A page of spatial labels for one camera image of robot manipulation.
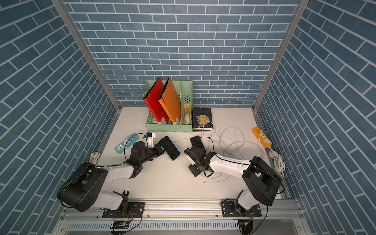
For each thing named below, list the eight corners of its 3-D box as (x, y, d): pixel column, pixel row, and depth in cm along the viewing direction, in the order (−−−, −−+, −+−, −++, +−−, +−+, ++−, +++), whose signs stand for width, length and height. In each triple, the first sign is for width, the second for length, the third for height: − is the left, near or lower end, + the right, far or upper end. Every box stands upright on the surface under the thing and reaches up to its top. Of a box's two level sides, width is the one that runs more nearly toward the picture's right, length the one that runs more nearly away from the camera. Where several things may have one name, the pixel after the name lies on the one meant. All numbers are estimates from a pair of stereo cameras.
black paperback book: (192, 131, 107) (192, 129, 105) (192, 109, 122) (192, 107, 120) (212, 131, 107) (213, 129, 105) (210, 109, 122) (211, 107, 120)
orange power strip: (266, 148, 98) (268, 146, 96) (251, 130, 108) (252, 127, 105) (271, 146, 99) (273, 143, 97) (255, 128, 109) (257, 126, 107)
